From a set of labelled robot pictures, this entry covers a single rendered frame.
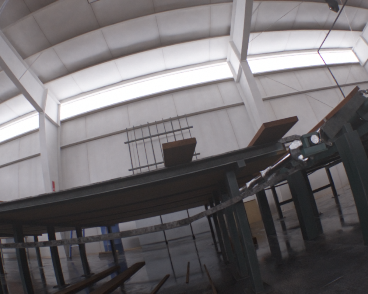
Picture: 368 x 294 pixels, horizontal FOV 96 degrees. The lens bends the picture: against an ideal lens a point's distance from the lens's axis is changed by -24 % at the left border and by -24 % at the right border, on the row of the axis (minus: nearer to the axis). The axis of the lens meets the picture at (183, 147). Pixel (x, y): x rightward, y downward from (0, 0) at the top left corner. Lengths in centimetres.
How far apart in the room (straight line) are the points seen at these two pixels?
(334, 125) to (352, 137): 15
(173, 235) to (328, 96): 850
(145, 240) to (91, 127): 475
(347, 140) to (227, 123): 685
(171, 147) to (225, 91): 786
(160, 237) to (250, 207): 281
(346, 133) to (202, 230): 565
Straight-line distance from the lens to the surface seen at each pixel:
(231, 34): 858
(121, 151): 807
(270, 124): 108
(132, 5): 722
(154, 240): 678
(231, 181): 128
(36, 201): 149
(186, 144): 95
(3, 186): 1118
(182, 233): 666
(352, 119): 197
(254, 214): 669
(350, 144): 151
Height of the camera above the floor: 53
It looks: 19 degrees up
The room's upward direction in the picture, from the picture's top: 14 degrees counter-clockwise
